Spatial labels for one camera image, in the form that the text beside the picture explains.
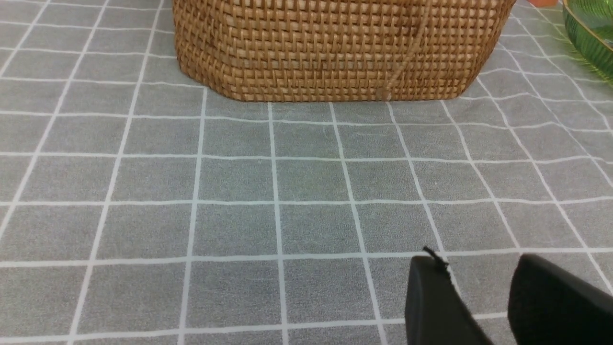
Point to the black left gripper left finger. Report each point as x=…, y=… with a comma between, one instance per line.
x=434, y=312

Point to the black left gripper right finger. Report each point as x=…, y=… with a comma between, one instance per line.
x=550, y=306

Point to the green glass leaf plate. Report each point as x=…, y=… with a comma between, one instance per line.
x=589, y=27

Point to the orange foam cube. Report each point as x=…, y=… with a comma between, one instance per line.
x=543, y=3

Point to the woven rattan basket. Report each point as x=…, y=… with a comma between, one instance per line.
x=337, y=50

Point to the grey checkered tablecloth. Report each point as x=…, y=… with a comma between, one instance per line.
x=141, y=208

